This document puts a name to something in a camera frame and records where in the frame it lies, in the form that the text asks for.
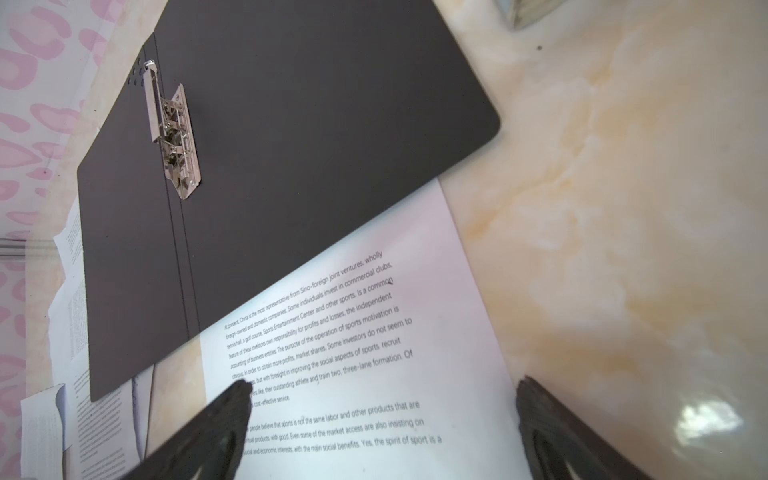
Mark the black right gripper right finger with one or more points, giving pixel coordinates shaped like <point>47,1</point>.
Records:
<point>559,445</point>

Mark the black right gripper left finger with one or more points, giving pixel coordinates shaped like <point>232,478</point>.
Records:
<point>209,446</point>

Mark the teal folder with black inside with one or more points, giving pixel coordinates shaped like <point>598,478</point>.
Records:
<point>249,137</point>

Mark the printed paper sheet back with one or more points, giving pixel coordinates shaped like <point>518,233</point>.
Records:
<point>69,243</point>

